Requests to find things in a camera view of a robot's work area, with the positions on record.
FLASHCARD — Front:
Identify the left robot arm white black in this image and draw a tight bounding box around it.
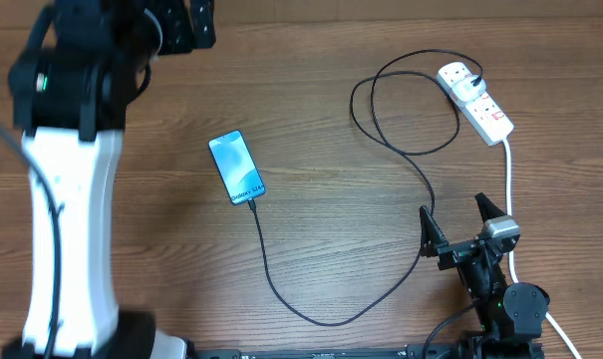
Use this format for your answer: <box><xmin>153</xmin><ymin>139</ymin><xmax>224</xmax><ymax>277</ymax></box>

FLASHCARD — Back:
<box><xmin>1</xmin><ymin>0</ymin><xmax>216</xmax><ymax>359</ymax></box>

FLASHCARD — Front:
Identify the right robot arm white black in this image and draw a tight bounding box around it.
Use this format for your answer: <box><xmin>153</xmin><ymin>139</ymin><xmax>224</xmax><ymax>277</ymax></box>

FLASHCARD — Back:
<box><xmin>417</xmin><ymin>192</ymin><xmax>550</xmax><ymax>359</ymax></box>

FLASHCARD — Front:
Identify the white power strip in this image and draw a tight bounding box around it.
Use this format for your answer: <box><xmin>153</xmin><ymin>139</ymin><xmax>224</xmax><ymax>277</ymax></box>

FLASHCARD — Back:
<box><xmin>437</xmin><ymin>62</ymin><xmax>514</xmax><ymax>146</ymax></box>

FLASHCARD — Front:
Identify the black USB charging cable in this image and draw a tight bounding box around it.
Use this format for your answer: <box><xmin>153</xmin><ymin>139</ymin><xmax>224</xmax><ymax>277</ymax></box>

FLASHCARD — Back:
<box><xmin>247</xmin><ymin>48</ymin><xmax>485</xmax><ymax>328</ymax></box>

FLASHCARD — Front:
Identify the white power strip cord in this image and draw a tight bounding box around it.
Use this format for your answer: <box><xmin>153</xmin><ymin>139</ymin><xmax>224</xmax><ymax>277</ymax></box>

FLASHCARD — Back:
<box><xmin>501</xmin><ymin>138</ymin><xmax>584</xmax><ymax>359</ymax></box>

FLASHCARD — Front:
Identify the Galaxy smartphone blue screen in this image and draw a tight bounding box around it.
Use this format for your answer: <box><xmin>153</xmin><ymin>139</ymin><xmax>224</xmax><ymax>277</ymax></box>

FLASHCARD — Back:
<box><xmin>208</xmin><ymin>130</ymin><xmax>266</xmax><ymax>205</ymax></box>

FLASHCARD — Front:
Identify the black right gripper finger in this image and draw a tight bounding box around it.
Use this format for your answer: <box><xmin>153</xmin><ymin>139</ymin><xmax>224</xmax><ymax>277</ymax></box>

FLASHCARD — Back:
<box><xmin>419</xmin><ymin>205</ymin><xmax>450</xmax><ymax>257</ymax></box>
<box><xmin>474</xmin><ymin>192</ymin><xmax>505</xmax><ymax>222</ymax></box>

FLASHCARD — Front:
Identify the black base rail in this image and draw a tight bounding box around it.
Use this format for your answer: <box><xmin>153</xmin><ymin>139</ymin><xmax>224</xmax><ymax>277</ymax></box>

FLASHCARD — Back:
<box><xmin>194</xmin><ymin>344</ymin><xmax>545</xmax><ymax>359</ymax></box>

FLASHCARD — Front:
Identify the white USB charger plug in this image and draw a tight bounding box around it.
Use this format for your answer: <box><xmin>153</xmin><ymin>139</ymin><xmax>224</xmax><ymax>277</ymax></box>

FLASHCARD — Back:
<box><xmin>452</xmin><ymin>75</ymin><xmax>486</xmax><ymax>106</ymax></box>

